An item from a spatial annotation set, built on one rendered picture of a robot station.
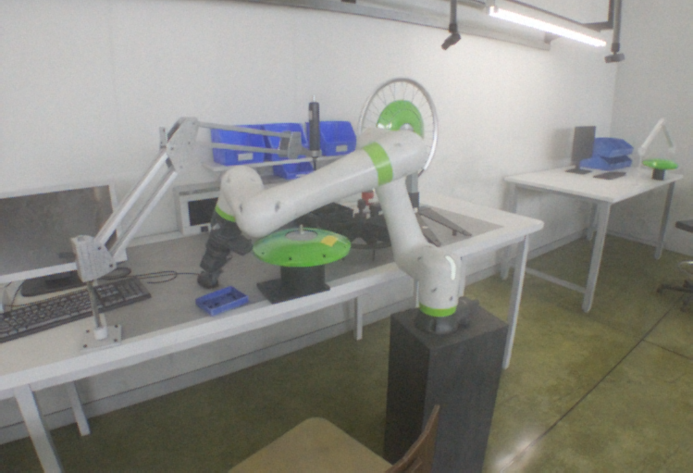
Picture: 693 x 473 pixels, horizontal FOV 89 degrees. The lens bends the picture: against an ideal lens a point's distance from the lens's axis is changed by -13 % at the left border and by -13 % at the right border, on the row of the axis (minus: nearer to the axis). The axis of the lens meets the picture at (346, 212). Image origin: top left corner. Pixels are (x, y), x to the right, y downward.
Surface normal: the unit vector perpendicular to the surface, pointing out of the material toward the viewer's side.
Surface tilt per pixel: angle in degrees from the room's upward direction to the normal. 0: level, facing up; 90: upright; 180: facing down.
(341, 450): 0
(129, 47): 90
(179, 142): 90
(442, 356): 90
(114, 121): 90
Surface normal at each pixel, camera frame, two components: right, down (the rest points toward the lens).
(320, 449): 0.00, -0.96
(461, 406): 0.40, 0.25
